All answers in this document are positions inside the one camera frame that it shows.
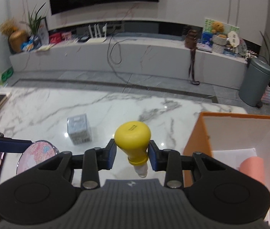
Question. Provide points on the green painted canvas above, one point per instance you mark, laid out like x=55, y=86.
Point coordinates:
x=206, y=37

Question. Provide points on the orange white storage box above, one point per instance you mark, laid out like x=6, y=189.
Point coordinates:
x=231, y=138

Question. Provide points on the yellow bulb shaped bottle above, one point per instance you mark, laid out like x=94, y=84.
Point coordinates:
x=133, y=139

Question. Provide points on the red gift box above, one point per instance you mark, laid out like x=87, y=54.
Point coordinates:
x=55, y=38

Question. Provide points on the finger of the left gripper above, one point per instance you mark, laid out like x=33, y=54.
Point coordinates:
x=14, y=145

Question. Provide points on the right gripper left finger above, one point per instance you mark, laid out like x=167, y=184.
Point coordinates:
x=96, y=159

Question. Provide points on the round paper fan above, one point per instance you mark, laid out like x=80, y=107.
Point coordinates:
x=233, y=39

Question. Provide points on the woven pastel basket bag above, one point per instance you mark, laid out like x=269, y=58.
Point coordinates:
x=266, y=96

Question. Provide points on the grey pedal trash bin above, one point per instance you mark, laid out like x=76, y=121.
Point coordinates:
x=256, y=80

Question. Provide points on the white wifi router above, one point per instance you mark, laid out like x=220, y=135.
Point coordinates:
x=97, y=35

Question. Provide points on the white knitted basket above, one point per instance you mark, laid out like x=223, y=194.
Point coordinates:
x=219, y=43

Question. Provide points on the pink plastic cup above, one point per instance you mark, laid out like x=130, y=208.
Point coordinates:
x=254, y=168

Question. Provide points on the brown leather bag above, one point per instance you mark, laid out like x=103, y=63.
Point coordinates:
x=191, y=44

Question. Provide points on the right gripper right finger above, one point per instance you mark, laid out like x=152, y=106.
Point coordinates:
x=168, y=161

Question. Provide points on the grey tissue cube box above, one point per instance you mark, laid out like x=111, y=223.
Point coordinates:
x=78, y=129

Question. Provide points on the teddy bear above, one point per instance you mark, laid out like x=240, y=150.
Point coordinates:
x=217, y=27

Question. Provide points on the golden vase dried flowers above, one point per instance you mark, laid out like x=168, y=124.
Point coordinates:
x=16, y=37

